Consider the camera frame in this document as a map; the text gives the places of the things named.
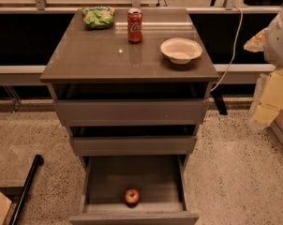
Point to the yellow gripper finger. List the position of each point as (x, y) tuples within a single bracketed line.
[(255, 44), (267, 100)]

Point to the red apple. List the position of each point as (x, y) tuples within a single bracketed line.
[(132, 196)]

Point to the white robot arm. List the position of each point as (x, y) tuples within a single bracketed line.
[(273, 43)]

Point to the grey drawer cabinet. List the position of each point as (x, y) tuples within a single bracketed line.
[(104, 65)]

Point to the grey open bottom drawer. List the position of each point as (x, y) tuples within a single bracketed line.
[(159, 179)]

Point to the grey top drawer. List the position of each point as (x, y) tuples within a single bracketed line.
[(76, 113)]

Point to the grey middle drawer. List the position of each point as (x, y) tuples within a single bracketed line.
[(125, 146)]

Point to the black table leg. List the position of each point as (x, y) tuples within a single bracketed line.
[(219, 101)]

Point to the white paper bowl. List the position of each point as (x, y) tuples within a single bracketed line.
[(181, 51)]

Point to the red soda can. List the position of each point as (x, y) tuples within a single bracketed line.
[(134, 25)]

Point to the green chip bag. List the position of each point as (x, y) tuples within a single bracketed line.
[(98, 17)]

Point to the black pole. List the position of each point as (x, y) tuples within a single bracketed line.
[(38, 161)]

